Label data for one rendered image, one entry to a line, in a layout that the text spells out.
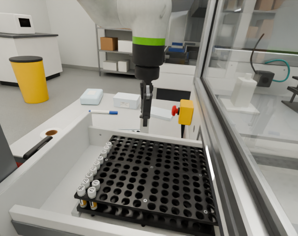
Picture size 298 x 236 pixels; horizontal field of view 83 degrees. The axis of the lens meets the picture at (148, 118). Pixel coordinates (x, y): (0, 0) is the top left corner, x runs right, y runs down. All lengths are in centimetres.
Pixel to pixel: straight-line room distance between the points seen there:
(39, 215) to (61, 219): 3
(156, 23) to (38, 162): 39
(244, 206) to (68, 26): 527
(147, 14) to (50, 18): 517
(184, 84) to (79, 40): 436
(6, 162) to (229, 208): 31
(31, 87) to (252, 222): 302
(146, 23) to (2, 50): 362
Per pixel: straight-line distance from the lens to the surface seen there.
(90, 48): 508
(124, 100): 88
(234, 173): 24
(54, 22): 553
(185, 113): 60
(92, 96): 94
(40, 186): 38
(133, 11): 48
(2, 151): 32
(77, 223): 29
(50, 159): 38
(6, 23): 417
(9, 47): 386
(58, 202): 40
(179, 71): 107
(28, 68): 298
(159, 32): 48
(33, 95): 311
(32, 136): 76
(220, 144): 28
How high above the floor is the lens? 114
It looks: 28 degrees down
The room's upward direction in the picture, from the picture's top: 4 degrees clockwise
